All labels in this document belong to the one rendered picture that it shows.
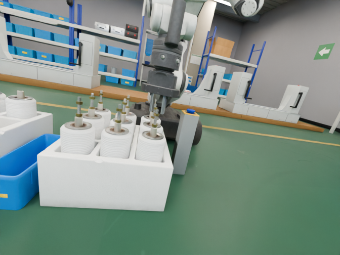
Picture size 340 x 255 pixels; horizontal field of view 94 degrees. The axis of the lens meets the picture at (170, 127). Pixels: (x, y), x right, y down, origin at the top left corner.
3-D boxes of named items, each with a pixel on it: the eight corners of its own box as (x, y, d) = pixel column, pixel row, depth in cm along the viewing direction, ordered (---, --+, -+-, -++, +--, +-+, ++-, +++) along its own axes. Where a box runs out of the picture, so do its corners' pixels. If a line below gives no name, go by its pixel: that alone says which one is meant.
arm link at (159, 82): (180, 96, 54) (188, 59, 50) (177, 99, 44) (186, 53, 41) (145, 89, 55) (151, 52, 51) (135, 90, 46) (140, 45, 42)
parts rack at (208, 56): (192, 95, 597) (207, 31, 533) (235, 103, 639) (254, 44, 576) (197, 98, 538) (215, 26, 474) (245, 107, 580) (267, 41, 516)
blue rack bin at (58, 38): (61, 44, 468) (61, 36, 462) (76, 47, 477) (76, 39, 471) (53, 41, 422) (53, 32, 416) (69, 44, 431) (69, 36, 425)
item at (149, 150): (159, 188, 56) (168, 142, 51) (131, 187, 54) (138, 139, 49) (156, 173, 65) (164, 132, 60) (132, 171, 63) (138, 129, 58)
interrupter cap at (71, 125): (72, 121, 53) (72, 119, 53) (95, 125, 54) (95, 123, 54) (58, 128, 46) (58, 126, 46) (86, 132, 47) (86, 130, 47)
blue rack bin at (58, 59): (62, 63, 486) (62, 56, 480) (76, 66, 494) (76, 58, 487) (53, 62, 439) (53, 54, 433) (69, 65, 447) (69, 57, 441)
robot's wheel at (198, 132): (184, 138, 132) (189, 115, 126) (189, 138, 133) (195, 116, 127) (191, 149, 113) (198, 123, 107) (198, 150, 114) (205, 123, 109)
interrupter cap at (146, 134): (164, 141, 51) (165, 140, 51) (141, 139, 50) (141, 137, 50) (162, 133, 59) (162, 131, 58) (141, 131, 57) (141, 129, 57)
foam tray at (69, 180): (86, 149, 85) (87, 117, 80) (157, 157, 92) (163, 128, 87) (39, 206, 48) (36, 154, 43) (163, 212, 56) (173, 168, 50)
